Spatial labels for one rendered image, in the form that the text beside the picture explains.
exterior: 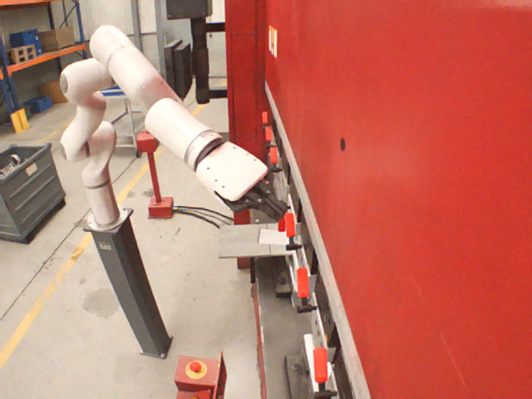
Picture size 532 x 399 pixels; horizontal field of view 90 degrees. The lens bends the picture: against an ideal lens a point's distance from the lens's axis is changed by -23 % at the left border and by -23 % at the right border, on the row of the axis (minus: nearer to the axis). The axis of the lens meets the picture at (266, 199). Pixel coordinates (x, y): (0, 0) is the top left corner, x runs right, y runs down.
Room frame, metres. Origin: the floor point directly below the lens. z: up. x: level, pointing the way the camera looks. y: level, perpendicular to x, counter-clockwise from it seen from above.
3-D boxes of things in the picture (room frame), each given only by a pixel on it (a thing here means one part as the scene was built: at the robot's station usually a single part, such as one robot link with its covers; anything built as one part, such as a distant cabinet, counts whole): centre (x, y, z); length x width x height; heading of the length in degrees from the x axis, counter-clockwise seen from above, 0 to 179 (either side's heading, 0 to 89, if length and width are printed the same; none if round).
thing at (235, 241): (0.98, 0.04, 1.00); 0.26 x 0.18 x 0.01; 95
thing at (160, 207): (2.56, 1.00, 0.41); 0.25 x 0.20 x 0.83; 95
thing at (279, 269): (0.95, -0.05, 0.89); 0.30 x 0.05 x 0.03; 5
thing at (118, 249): (1.10, 0.69, 0.50); 0.18 x 0.18 x 1.00; 83
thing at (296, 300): (0.94, -0.11, 0.92); 0.39 x 0.06 x 0.10; 5
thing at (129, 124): (4.21, 1.89, 0.47); 0.90 x 0.66 x 0.95; 173
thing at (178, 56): (2.14, 0.55, 1.42); 0.45 x 0.12 x 0.36; 5
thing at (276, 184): (1.54, -0.06, 0.92); 0.50 x 0.06 x 0.10; 5
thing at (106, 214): (1.10, 0.69, 1.09); 0.19 x 0.19 x 0.18
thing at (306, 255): (0.62, -0.13, 1.26); 0.15 x 0.09 x 0.17; 5
